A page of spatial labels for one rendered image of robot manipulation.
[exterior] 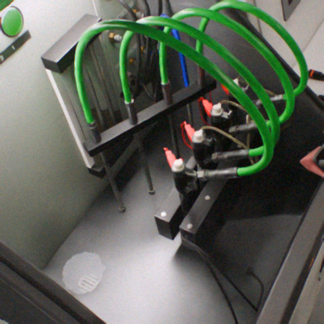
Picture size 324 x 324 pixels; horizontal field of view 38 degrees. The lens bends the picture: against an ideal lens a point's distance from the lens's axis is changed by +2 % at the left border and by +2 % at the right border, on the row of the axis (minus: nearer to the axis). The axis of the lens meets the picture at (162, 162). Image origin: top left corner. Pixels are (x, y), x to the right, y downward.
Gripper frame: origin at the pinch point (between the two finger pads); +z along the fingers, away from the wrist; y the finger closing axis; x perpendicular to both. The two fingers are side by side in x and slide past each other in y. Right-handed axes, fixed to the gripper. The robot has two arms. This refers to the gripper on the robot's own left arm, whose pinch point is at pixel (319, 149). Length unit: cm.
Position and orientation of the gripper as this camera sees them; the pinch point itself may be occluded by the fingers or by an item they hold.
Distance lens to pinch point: 63.5
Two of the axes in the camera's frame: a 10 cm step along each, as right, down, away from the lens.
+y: -6.3, 7.6, -1.9
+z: -2.9, 0.0, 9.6
